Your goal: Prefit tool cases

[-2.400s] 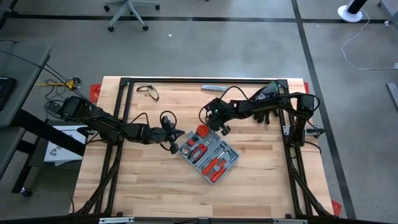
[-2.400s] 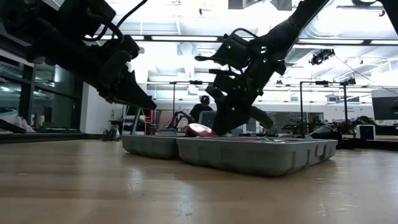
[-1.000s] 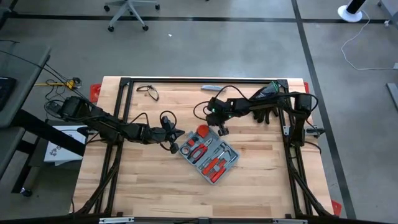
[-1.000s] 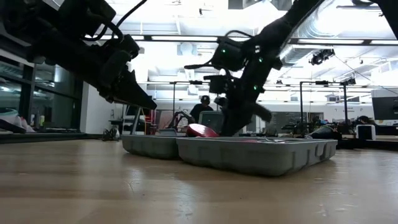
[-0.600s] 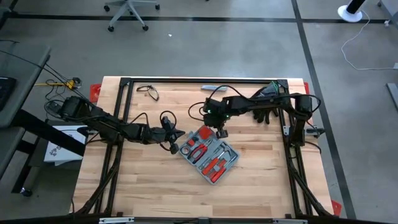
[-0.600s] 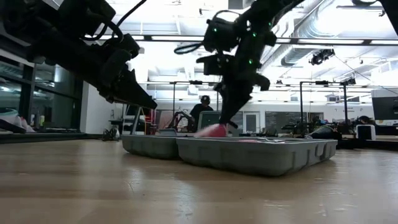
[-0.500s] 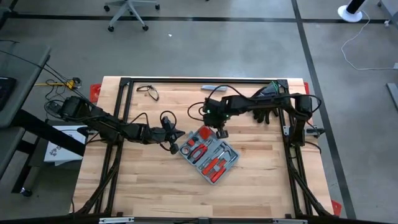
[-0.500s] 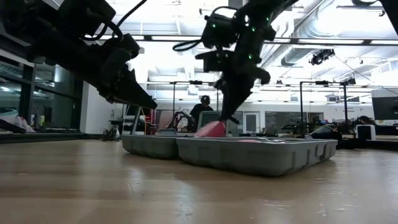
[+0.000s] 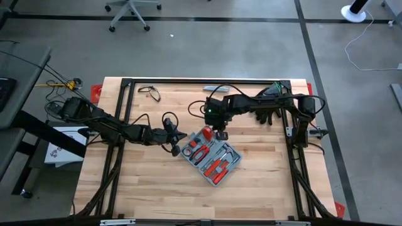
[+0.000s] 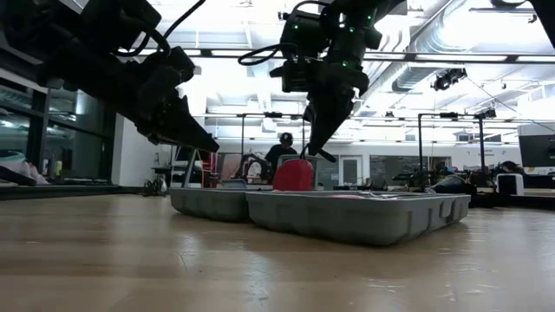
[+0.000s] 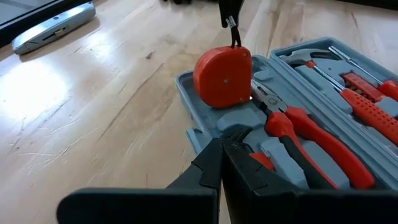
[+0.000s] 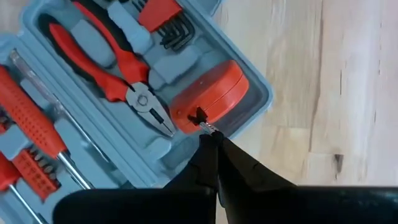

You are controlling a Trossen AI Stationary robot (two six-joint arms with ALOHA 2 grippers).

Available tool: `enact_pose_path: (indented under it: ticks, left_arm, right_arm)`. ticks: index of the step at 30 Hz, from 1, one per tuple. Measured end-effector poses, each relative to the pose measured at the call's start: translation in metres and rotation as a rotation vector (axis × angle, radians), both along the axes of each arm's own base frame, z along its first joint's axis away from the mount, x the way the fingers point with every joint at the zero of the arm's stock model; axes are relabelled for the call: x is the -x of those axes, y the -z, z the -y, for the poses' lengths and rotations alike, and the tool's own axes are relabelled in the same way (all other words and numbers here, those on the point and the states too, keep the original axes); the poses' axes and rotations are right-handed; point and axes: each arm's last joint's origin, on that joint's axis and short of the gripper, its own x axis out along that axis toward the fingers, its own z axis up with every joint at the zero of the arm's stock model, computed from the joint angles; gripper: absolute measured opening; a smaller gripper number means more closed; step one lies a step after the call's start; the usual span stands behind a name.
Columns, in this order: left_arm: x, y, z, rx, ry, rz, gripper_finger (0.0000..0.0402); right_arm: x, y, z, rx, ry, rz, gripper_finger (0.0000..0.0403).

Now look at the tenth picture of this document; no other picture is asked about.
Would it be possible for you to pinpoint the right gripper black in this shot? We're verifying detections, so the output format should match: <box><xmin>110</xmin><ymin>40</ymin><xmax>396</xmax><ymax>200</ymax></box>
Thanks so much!
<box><xmin>268</xmin><ymin>57</ymin><xmax>370</xmax><ymax>157</ymax></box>

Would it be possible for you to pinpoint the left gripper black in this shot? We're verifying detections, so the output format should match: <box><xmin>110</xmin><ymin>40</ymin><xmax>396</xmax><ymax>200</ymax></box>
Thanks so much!
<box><xmin>55</xmin><ymin>42</ymin><xmax>220</xmax><ymax>154</ymax></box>

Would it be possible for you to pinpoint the grey plastic tool case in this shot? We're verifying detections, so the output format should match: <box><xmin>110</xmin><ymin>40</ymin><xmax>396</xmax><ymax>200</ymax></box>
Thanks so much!
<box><xmin>168</xmin><ymin>179</ymin><xmax>472</xmax><ymax>247</ymax></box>

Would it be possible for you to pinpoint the black monitor on stand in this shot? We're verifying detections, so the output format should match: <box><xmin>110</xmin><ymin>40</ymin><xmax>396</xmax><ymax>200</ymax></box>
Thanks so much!
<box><xmin>175</xmin><ymin>146</ymin><xmax>214</xmax><ymax>164</ymax></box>

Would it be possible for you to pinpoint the grey angled stand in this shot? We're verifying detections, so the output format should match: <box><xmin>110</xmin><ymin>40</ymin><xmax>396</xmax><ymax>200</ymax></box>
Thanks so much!
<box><xmin>180</xmin><ymin>149</ymin><xmax>205</xmax><ymax>189</ymax></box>

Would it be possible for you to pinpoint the person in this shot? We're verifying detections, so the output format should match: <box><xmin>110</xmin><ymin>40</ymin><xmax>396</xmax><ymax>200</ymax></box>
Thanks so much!
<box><xmin>264</xmin><ymin>132</ymin><xmax>299</xmax><ymax>183</ymax></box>

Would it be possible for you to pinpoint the black ceiling track light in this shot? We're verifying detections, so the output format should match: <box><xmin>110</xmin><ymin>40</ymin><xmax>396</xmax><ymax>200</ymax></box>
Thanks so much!
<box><xmin>431</xmin><ymin>68</ymin><xmax>468</xmax><ymax>92</ymax></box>

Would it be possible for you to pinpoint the black background tripod stand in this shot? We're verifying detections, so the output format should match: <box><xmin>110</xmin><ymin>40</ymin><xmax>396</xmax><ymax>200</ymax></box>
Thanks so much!
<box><xmin>474</xmin><ymin>107</ymin><xmax>498</xmax><ymax>187</ymax></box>

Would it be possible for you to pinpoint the white green bundle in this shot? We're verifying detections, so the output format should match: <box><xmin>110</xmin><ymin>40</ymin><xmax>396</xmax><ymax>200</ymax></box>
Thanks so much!
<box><xmin>0</xmin><ymin>150</ymin><xmax>51</xmax><ymax>189</ymax></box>

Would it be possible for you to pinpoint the white black small box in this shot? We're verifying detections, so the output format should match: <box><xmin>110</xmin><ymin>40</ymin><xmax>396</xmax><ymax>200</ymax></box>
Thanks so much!
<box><xmin>496</xmin><ymin>172</ymin><xmax>526</xmax><ymax>196</ymax></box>

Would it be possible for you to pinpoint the black wide monitor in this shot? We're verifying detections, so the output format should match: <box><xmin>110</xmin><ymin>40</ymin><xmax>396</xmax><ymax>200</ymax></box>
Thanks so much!
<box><xmin>518</xmin><ymin>133</ymin><xmax>555</xmax><ymax>168</ymax></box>

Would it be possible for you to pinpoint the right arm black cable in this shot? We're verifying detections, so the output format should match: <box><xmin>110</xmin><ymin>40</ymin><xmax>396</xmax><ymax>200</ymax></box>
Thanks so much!
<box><xmin>237</xmin><ymin>42</ymin><xmax>300</xmax><ymax>67</ymax></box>

